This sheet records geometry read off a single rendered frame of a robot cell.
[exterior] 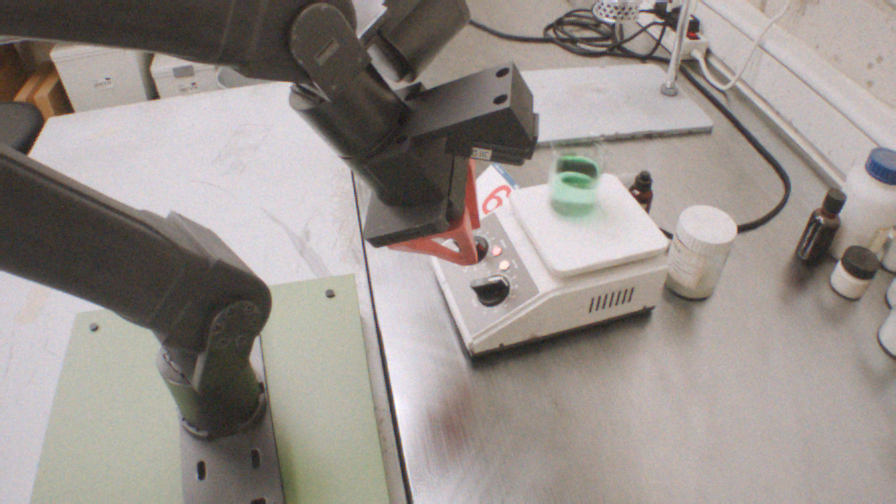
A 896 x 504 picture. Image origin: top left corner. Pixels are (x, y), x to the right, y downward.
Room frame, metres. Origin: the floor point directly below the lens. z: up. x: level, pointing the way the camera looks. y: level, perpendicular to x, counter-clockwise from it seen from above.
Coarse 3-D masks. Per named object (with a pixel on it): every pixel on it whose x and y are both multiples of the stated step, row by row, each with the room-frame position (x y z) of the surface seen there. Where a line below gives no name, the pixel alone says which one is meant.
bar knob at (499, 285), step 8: (472, 280) 0.41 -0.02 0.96; (480, 280) 0.41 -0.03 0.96; (488, 280) 0.40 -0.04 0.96; (496, 280) 0.40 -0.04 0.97; (504, 280) 0.40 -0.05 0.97; (472, 288) 0.40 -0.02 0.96; (480, 288) 0.40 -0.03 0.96; (488, 288) 0.40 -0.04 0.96; (496, 288) 0.40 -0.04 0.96; (504, 288) 0.40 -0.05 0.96; (480, 296) 0.40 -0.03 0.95; (488, 296) 0.40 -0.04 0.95; (496, 296) 0.40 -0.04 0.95; (504, 296) 0.39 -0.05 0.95; (488, 304) 0.39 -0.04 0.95; (496, 304) 0.39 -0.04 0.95
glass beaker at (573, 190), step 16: (576, 128) 0.50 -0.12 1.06; (592, 128) 0.50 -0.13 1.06; (560, 144) 0.50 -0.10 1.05; (576, 144) 0.50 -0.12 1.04; (592, 144) 0.50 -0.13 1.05; (608, 144) 0.48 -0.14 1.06; (560, 160) 0.46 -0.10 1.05; (608, 160) 0.46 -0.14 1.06; (560, 176) 0.46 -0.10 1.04; (576, 176) 0.45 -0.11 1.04; (592, 176) 0.45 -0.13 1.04; (560, 192) 0.46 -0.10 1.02; (576, 192) 0.45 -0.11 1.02; (592, 192) 0.46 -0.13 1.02; (560, 208) 0.46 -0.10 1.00; (576, 208) 0.45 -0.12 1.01; (592, 208) 0.46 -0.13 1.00
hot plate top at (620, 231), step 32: (512, 192) 0.50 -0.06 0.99; (544, 192) 0.50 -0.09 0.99; (608, 192) 0.50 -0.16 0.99; (544, 224) 0.45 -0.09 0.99; (576, 224) 0.45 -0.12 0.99; (608, 224) 0.45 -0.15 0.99; (640, 224) 0.45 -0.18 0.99; (544, 256) 0.41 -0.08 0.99; (576, 256) 0.41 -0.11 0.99; (608, 256) 0.41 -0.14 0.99; (640, 256) 0.41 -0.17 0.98
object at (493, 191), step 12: (492, 168) 0.61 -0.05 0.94; (480, 180) 0.61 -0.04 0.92; (492, 180) 0.60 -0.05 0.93; (504, 180) 0.59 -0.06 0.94; (480, 192) 0.59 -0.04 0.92; (492, 192) 0.58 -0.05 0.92; (504, 192) 0.58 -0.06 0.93; (480, 204) 0.58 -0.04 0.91; (492, 204) 0.57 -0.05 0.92; (504, 204) 0.56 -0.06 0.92
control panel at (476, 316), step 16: (496, 224) 0.48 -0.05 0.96; (496, 240) 0.46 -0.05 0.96; (496, 256) 0.44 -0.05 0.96; (512, 256) 0.44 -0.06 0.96; (448, 272) 0.45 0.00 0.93; (464, 272) 0.44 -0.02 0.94; (480, 272) 0.43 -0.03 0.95; (496, 272) 0.42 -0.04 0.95; (512, 272) 0.42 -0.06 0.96; (528, 272) 0.41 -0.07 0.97; (464, 288) 0.42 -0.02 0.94; (512, 288) 0.40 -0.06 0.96; (528, 288) 0.40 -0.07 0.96; (464, 304) 0.40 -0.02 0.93; (480, 304) 0.40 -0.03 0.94; (512, 304) 0.38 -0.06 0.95; (464, 320) 0.39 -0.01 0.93; (480, 320) 0.38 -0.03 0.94; (496, 320) 0.37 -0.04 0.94
